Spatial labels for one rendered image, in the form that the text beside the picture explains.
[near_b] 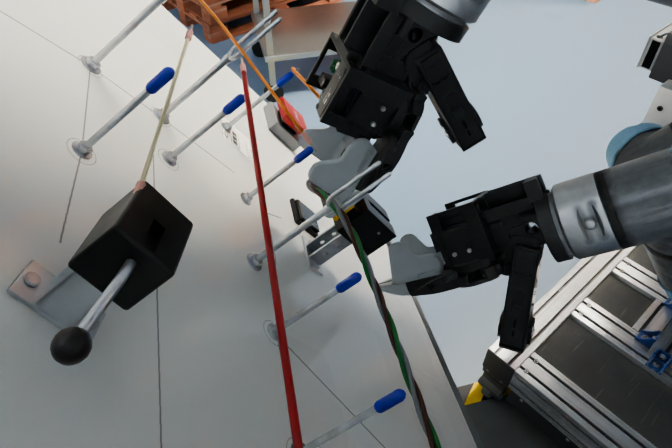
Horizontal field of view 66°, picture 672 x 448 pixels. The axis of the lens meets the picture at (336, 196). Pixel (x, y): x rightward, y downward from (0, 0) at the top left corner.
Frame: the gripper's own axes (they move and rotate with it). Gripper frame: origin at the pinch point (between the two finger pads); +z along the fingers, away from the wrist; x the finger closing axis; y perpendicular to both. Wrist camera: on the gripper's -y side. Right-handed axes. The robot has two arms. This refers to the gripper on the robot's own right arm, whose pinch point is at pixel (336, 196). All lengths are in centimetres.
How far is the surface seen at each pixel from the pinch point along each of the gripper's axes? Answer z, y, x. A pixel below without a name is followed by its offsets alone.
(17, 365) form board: -2.8, 23.3, 24.2
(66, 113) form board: -3.4, 24.7, 4.9
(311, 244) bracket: 7.5, -1.2, -0.8
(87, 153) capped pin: -2.9, 22.8, 8.1
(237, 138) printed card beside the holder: 4.1, 7.9, -12.1
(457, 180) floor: 57, -127, -130
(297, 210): 7.2, -0.2, -5.9
